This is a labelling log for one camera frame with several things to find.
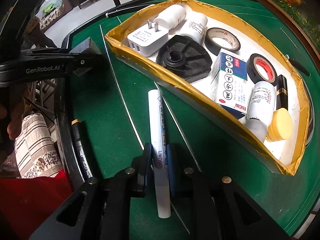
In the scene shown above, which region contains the black pen on table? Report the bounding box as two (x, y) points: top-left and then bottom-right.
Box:
(285, 54), (311, 76)

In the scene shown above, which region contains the black red electrical tape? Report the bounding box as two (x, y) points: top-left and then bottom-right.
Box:
(246, 54), (278, 87)

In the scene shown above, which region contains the white pill bottle grey cap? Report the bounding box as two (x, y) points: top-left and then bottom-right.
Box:
(245, 81), (276, 142)

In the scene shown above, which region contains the white blue medicine box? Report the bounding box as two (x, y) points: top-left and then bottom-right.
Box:
(210, 49), (249, 119)

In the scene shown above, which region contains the beige masking tape roll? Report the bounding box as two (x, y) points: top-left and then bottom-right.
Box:
(204, 28), (241, 56)

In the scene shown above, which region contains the yellow ball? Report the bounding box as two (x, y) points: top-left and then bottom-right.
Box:
(266, 108), (293, 142)

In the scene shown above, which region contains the white USB charger plug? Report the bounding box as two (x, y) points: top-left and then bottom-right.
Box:
(127, 20), (169, 57)

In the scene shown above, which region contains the black gold lipstick tube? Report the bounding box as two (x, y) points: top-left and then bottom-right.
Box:
(276, 75), (289, 110)

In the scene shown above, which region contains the white paint marker pen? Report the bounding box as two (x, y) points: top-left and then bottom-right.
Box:
(148, 89), (171, 219)

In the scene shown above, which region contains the small white pill bottle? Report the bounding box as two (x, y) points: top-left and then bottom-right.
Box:
(153, 4), (187, 30)

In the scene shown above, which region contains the black plastic ribbed hub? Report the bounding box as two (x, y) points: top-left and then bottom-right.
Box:
(156, 35), (213, 83)

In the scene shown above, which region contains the person's left hand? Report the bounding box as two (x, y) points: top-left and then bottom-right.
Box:
(1, 83), (29, 140)

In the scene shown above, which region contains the black thin rod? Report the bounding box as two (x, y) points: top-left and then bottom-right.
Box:
(105, 4), (149, 18)

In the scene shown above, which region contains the long black marker pen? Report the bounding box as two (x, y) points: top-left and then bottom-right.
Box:
(72, 119), (93, 179)

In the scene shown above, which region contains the gold-lined cardboard box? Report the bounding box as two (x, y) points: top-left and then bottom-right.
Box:
(105, 0), (310, 176)

